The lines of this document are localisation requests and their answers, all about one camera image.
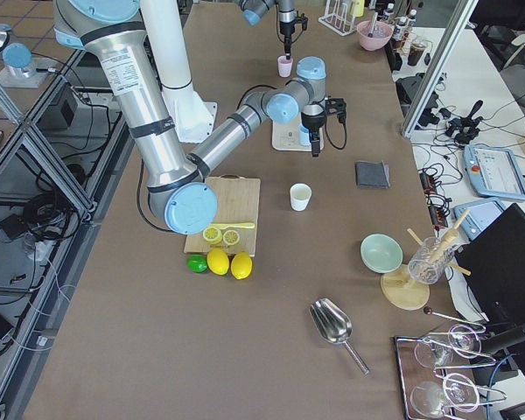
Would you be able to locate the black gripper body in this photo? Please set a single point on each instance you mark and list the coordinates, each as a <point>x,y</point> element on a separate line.
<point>311,122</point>
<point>285,23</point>

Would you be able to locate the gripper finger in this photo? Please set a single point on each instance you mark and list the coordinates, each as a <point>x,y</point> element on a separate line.
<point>287,48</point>
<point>315,144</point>

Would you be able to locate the blue cup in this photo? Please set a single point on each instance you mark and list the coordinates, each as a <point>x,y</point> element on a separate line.
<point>303,136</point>

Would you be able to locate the pink cup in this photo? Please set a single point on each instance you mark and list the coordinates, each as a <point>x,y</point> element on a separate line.
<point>284,65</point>

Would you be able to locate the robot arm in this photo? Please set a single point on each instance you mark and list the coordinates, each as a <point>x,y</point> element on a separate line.
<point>254,10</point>
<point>141,49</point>

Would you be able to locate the cream rabbit tray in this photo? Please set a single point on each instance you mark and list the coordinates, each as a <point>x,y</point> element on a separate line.
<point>285,136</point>

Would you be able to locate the pale yellow cup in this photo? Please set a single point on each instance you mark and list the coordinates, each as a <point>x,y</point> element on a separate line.
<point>300,195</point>

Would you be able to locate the grey folded cloth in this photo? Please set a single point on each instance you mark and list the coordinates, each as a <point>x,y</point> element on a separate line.
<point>372,174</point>

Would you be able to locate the metal muddler in bowl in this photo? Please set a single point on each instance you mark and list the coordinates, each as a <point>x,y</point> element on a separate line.
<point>371,26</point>

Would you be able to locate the pink bowl with ice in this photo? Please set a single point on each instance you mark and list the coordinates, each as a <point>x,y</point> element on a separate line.
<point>381,35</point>

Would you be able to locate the wooden cutting board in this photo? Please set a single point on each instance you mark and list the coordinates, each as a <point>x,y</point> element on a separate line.
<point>238,201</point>

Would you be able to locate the yellow plastic knife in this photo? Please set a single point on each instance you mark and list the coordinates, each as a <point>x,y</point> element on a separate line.
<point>245,225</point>

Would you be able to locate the lower lemon slice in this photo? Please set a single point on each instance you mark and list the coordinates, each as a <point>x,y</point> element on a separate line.
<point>231,237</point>

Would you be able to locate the lemon slice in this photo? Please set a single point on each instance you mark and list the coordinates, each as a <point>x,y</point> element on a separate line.
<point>231,237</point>
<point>212,235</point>

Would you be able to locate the iced coffee cup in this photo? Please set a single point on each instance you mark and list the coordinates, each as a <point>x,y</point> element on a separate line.
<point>416,51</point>

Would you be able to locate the green bowl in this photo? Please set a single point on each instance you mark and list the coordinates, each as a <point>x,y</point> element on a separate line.
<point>381,253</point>

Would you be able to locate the upper lemon slice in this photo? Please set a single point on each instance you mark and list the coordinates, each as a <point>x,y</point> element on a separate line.
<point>212,235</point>

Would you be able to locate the whole lemon far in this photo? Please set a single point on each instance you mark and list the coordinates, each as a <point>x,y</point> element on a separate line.
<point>241,266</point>

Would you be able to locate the whole lemon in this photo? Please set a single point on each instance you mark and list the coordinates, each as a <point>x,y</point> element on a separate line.
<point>241,266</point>
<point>217,261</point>

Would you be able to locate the spare gripper on desk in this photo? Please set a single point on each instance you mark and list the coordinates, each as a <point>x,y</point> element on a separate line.
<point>465,128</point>

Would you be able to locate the whole lemon near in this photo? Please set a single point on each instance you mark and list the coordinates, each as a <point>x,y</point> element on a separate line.
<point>217,261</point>

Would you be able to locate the clear glass cup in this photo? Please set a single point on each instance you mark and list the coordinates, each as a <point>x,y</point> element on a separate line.
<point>428,263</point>

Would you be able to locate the green lime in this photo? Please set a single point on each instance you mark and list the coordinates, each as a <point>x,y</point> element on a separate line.
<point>197,263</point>

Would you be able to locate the wooden cup rack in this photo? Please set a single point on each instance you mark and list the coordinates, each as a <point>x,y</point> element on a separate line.
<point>408,294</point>

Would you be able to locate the teach pendant upper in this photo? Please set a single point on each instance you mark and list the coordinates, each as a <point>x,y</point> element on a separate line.
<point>494,172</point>

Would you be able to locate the teach pendant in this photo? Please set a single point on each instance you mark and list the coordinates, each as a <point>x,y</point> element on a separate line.
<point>494,172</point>
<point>482,213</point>

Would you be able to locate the teach pendant lower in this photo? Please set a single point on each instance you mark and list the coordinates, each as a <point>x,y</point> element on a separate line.
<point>482,213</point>

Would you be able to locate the metal ice scoop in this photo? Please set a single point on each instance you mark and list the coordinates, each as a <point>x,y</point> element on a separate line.
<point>335,327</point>

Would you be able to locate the black monitor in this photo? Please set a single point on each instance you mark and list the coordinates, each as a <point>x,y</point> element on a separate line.
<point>496,259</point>

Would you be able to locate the wine glass upper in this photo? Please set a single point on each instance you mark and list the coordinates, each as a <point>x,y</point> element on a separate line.
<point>446,349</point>

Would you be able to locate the wine glass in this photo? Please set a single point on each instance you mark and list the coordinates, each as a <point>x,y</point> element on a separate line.
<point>434,400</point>
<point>446,349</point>

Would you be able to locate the wine glass lower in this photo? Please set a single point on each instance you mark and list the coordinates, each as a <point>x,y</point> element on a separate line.
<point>434,400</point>

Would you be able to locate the white wire rack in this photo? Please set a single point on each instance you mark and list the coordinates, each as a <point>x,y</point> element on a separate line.
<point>340,15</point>

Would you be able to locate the aluminium frame post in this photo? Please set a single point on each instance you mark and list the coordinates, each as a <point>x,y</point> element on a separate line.
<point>459,18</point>

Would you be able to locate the black frame tray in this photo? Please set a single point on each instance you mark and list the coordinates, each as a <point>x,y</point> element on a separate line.
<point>411,373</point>

